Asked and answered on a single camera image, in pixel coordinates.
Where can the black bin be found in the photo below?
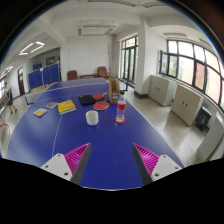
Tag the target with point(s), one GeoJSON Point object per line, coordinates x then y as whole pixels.
{"type": "Point", "coordinates": [202, 118]}

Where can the black-framed window row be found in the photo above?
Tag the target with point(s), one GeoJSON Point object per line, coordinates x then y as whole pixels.
{"type": "Point", "coordinates": [195, 71]}

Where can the black-framed glass door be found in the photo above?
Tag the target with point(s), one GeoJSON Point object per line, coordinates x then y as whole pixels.
{"type": "Point", "coordinates": [129, 58]}

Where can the framed wall picture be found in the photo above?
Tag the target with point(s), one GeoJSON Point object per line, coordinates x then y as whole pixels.
{"type": "Point", "coordinates": [50, 60]}

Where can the white cup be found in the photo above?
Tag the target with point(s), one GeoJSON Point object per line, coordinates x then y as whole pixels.
{"type": "Point", "coordinates": [92, 118]}

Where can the brown armchair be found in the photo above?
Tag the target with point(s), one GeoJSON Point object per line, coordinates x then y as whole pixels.
{"type": "Point", "coordinates": [72, 75]}
{"type": "Point", "coordinates": [102, 71]}

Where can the beige two-door cabinet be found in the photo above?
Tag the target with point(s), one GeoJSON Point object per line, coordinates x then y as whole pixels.
{"type": "Point", "coordinates": [161, 90]}
{"type": "Point", "coordinates": [186, 104]}

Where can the brown notebook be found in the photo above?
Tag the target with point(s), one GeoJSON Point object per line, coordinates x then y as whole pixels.
{"type": "Point", "coordinates": [51, 105]}

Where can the ceiling air conditioner unit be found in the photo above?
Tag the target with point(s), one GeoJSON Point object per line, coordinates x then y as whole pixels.
{"type": "Point", "coordinates": [96, 30]}

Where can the small colourful book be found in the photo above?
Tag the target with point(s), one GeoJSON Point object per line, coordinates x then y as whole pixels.
{"type": "Point", "coordinates": [40, 112]}

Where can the yellow book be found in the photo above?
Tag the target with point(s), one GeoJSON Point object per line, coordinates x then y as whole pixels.
{"type": "Point", "coordinates": [66, 106]}

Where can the brown cardboard box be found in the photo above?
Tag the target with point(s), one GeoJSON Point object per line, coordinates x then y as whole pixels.
{"type": "Point", "coordinates": [114, 90]}

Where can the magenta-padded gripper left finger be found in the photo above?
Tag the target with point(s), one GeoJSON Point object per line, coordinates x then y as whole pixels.
{"type": "Point", "coordinates": [59, 165]}

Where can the clear red-labelled drink bottle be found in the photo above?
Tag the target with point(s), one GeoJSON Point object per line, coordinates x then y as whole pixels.
{"type": "Point", "coordinates": [121, 107]}

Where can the white cabinet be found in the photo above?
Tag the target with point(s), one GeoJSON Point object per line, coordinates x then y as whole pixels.
{"type": "Point", "coordinates": [211, 140]}

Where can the folded blue table tennis tables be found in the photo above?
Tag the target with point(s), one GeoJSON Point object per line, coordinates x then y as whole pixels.
{"type": "Point", "coordinates": [43, 75]}

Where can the dark wooden door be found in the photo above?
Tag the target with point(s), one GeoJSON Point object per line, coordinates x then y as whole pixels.
{"type": "Point", "coordinates": [21, 81]}

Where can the red table tennis paddle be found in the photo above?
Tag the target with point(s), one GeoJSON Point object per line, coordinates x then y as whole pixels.
{"type": "Point", "coordinates": [100, 105]}
{"type": "Point", "coordinates": [99, 96]}

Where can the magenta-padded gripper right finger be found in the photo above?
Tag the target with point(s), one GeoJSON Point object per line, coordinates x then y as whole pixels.
{"type": "Point", "coordinates": [165, 165]}

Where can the black paddle case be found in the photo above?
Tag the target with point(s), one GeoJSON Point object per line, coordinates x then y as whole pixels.
{"type": "Point", "coordinates": [86, 99]}

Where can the ceiling lights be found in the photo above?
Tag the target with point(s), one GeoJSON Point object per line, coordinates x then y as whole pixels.
{"type": "Point", "coordinates": [31, 47]}

